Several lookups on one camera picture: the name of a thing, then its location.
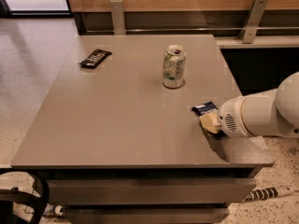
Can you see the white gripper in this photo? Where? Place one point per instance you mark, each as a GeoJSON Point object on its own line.
{"type": "Point", "coordinates": [230, 117]}

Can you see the blue rxbar blueberry bar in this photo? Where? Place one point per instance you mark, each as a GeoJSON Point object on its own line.
{"type": "Point", "coordinates": [206, 108]}

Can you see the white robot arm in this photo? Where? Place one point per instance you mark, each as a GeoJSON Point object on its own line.
{"type": "Point", "coordinates": [267, 113]}

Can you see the black rxbar chocolate bar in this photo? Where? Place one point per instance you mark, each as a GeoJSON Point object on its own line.
{"type": "Point", "coordinates": [95, 58]}

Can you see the green white soda can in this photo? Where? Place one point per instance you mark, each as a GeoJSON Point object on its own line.
{"type": "Point", "coordinates": [173, 66]}

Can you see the upper grey drawer front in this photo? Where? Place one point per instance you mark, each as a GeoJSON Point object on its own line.
{"type": "Point", "coordinates": [150, 191]}

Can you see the grey drawer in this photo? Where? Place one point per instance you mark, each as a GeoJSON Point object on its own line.
{"type": "Point", "coordinates": [150, 191]}
{"type": "Point", "coordinates": [147, 216]}

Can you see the lower grey drawer front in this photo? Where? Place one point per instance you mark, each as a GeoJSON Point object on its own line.
{"type": "Point", "coordinates": [147, 216]}

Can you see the right metal bracket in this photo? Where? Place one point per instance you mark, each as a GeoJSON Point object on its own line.
{"type": "Point", "coordinates": [249, 31]}

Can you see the metal bracket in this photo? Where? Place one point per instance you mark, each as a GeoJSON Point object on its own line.
{"type": "Point", "coordinates": [117, 15]}
{"type": "Point", "coordinates": [249, 31]}

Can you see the left metal bracket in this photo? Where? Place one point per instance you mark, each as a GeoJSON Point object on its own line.
{"type": "Point", "coordinates": [117, 15]}

